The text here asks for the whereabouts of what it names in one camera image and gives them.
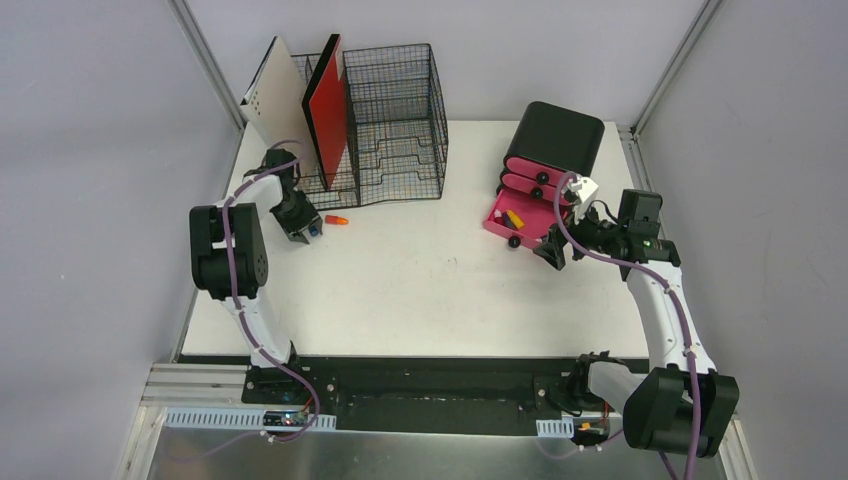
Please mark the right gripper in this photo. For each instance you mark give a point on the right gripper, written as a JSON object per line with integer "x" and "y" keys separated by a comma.
{"x": 552, "y": 249}

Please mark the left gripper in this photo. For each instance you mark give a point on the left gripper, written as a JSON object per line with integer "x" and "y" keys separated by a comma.
{"x": 298, "y": 220}

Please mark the orange red highlighter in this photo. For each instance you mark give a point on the orange red highlighter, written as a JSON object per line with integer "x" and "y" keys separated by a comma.
{"x": 335, "y": 220}

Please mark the yellow highlighter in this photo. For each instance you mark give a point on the yellow highlighter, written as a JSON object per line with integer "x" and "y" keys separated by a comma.
{"x": 518, "y": 222}

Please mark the black pink drawer unit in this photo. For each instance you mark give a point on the black pink drawer unit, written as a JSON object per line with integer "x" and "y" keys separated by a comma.
{"x": 549, "y": 142}

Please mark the red A4 folder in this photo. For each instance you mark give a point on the red A4 folder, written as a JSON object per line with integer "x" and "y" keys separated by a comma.
{"x": 325, "y": 109}

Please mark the white A4 folder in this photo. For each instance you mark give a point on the white A4 folder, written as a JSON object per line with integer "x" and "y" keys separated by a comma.
{"x": 273, "y": 104}

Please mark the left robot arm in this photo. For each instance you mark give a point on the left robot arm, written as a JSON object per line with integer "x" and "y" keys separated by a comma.
{"x": 229, "y": 257}

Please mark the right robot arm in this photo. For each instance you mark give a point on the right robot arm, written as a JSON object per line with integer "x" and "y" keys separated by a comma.
{"x": 683, "y": 405}

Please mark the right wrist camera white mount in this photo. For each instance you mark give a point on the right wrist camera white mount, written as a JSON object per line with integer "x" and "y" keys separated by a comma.
{"x": 579, "y": 192}

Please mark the black wire mesh desk organizer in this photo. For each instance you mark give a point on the black wire mesh desk organizer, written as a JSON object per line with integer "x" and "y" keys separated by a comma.
{"x": 397, "y": 141}

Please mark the black mounting base plate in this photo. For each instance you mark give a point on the black mounting base plate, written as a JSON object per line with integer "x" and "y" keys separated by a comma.
{"x": 442, "y": 395}

